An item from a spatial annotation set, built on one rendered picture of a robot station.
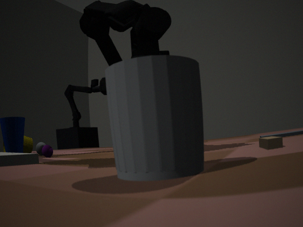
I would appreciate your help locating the purple ball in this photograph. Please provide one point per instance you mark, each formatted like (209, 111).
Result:
(47, 151)

